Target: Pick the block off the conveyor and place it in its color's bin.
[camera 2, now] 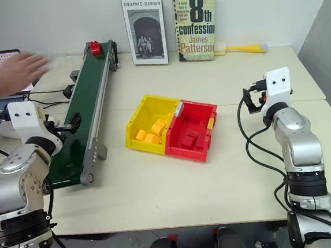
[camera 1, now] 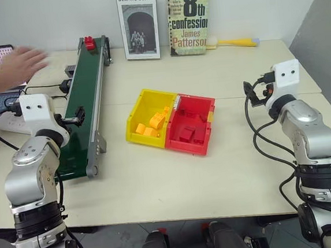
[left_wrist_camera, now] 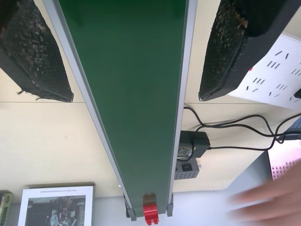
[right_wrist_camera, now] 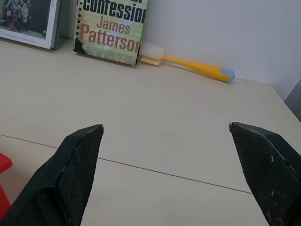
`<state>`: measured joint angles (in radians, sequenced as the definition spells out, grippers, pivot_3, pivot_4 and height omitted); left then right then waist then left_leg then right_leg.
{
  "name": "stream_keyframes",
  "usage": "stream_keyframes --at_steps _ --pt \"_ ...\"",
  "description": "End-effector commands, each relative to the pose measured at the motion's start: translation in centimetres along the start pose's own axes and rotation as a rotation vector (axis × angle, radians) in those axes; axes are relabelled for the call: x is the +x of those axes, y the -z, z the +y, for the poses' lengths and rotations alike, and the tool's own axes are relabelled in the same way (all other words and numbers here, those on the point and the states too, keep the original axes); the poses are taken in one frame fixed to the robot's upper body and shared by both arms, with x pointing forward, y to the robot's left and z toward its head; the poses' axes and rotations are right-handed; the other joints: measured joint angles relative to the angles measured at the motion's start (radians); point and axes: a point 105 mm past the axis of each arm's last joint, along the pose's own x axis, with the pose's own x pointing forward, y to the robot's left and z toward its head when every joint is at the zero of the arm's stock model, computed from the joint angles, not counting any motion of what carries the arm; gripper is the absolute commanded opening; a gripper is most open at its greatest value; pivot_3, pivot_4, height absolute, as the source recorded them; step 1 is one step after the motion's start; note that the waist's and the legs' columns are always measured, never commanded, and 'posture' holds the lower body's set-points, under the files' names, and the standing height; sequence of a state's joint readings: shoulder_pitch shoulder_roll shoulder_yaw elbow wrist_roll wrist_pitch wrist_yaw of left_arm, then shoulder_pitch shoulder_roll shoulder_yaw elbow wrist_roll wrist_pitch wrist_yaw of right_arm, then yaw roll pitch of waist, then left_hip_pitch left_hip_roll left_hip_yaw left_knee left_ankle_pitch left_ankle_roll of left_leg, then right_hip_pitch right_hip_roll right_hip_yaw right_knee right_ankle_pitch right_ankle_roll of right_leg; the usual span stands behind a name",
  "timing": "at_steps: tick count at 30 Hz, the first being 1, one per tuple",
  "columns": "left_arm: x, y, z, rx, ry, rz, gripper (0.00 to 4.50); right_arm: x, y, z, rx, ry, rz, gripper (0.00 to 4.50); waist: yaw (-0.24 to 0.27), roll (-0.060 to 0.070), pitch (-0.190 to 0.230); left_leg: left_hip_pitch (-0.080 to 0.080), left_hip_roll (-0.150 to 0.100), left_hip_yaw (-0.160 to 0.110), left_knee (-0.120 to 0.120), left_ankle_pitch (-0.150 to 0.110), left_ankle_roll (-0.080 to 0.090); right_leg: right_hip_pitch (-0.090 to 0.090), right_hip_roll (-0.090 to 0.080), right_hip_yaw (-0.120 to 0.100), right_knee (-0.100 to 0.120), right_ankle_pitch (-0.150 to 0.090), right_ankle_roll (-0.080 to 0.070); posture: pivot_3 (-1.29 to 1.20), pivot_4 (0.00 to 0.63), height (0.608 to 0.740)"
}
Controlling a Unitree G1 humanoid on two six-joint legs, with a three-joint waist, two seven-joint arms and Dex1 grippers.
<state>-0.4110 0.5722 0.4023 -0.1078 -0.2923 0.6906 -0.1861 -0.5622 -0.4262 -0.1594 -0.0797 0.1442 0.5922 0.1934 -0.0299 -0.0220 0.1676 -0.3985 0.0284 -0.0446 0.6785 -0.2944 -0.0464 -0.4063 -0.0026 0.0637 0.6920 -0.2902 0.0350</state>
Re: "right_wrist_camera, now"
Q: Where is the yellow handled cleaning brush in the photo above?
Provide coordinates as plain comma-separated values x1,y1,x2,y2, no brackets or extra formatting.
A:
139,41,236,83

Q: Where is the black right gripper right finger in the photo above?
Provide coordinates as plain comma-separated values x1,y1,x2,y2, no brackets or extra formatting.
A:
229,121,301,226

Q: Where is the green hardcover book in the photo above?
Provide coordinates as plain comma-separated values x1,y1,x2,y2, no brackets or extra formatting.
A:
50,0,79,51

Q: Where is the white photo cover book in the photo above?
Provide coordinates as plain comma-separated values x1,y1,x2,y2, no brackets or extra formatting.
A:
0,0,61,49

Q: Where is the red plastic bin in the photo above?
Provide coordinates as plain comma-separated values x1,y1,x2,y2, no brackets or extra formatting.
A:
0,152,13,214

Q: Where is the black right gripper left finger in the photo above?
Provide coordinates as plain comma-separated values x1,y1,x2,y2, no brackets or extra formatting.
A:
0,124,104,226

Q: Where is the James Patterson paperback book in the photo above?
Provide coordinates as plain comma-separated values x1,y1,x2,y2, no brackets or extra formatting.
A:
72,0,150,65

